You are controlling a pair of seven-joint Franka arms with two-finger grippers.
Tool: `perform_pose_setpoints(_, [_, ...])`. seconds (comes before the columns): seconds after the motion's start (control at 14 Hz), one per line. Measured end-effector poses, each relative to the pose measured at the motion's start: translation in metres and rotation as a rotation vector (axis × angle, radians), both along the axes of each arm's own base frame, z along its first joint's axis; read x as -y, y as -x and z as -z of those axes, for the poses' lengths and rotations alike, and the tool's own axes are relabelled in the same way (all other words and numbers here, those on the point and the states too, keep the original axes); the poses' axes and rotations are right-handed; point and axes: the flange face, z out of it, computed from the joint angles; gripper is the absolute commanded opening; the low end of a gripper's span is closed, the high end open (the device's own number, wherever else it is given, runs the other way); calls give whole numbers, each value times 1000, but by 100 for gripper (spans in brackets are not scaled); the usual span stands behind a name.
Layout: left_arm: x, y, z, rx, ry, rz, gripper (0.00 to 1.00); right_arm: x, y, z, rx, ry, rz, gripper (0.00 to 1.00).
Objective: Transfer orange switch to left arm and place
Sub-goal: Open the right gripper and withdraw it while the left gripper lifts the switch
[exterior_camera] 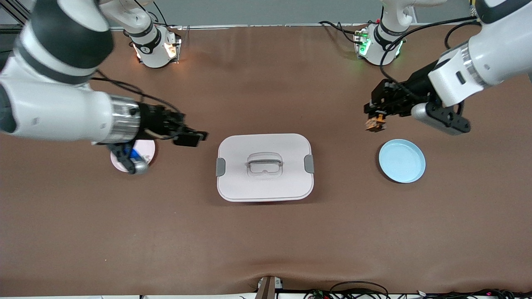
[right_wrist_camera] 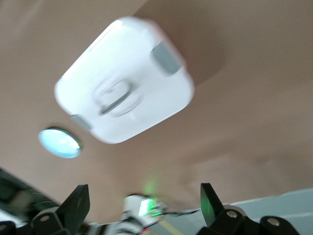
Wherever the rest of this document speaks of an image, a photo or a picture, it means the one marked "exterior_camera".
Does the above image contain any orange and black switch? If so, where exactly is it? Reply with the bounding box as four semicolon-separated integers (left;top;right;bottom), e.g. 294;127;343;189
365;116;387;133

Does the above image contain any white lidded box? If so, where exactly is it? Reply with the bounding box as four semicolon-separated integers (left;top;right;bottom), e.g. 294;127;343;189
216;133;315;203

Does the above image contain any pink round plate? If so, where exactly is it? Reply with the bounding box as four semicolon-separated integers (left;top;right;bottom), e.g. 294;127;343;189
110;140;156;173

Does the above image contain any light blue round plate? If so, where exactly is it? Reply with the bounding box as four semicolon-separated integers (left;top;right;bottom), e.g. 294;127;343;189
379;139;426;184

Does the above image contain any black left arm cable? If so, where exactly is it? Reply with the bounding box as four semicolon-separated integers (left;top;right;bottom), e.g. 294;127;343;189
380;17;483;90

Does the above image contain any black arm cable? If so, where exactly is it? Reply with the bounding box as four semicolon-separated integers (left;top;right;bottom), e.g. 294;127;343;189
91;71;183;115
380;17;483;90

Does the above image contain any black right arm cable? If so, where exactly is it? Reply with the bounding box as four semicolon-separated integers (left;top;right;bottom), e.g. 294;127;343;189
91;71;183;115

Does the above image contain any black base power cable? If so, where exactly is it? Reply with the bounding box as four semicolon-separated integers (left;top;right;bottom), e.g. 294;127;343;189
319;21;362;44

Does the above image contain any black cable loop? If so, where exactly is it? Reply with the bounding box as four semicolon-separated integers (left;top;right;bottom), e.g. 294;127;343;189
330;281;389;299

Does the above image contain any metal table edge bracket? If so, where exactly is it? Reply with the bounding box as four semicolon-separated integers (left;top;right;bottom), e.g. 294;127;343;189
256;276;284;299

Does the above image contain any tangled cable bundle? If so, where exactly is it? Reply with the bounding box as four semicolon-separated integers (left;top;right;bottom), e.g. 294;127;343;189
303;289;532;299

